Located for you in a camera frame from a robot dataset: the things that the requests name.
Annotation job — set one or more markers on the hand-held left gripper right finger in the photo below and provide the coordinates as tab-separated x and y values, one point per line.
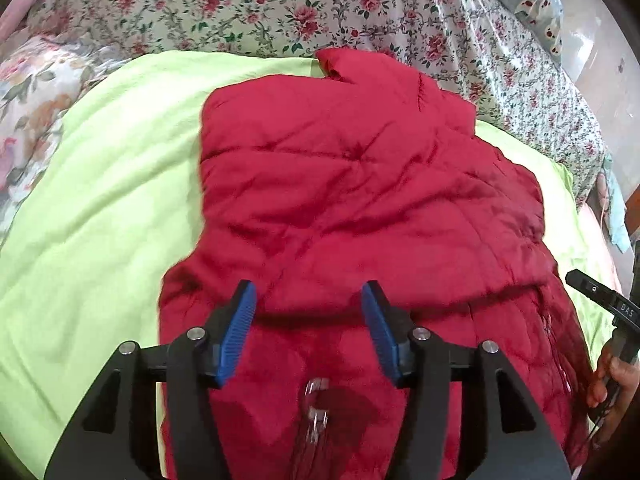
380	332

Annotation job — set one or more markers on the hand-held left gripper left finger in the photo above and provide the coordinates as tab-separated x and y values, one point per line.
239	330

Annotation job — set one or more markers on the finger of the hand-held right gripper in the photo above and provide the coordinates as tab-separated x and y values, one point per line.
595	290

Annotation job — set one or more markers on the red quilted jacket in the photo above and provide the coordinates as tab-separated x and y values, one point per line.
350	200

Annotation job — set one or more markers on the person's right hand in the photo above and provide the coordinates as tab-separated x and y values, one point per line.
625	382

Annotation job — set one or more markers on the pink bedsheet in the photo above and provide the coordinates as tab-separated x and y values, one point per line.
600	245

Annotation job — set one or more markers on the light teal cloth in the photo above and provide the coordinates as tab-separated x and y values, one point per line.
617	200

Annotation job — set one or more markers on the light green blanket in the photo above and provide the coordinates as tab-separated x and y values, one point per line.
100	210

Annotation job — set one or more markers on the large flower print pillow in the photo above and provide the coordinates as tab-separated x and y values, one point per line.
35	90

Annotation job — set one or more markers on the rose print bedsheet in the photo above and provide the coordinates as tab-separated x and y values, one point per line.
250	5

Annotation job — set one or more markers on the pink pillow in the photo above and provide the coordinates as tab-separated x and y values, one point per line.
15	15

